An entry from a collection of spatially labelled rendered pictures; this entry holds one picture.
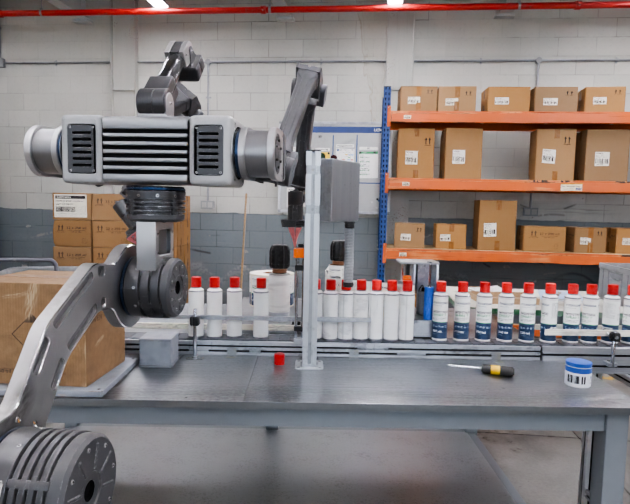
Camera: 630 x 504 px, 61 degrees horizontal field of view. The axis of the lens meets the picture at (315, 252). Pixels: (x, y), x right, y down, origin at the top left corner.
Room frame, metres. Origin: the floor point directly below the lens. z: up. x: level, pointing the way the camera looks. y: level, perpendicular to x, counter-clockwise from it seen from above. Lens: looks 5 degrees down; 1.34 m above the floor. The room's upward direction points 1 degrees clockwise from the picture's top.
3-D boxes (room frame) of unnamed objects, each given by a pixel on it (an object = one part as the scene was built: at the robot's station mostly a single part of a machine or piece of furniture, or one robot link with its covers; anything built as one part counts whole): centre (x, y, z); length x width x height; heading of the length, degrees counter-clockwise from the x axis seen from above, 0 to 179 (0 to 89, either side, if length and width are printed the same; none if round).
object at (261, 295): (1.79, 0.18, 0.98); 0.05 x 0.05 x 0.20
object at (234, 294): (1.80, 0.27, 0.98); 0.05 x 0.05 x 0.20
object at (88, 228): (5.33, 1.89, 0.70); 1.20 x 0.82 x 1.39; 90
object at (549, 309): (1.80, -0.81, 0.98); 0.05 x 0.05 x 0.20
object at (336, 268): (2.40, -0.11, 1.04); 0.09 x 0.09 x 0.29
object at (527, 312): (1.80, -0.73, 0.98); 0.05 x 0.05 x 0.20
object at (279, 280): (2.07, 0.14, 1.03); 0.09 x 0.09 x 0.30
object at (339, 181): (1.71, -0.05, 1.38); 0.17 x 0.10 x 0.19; 146
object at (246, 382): (1.98, 0.19, 0.82); 2.10 x 1.31 x 0.02; 91
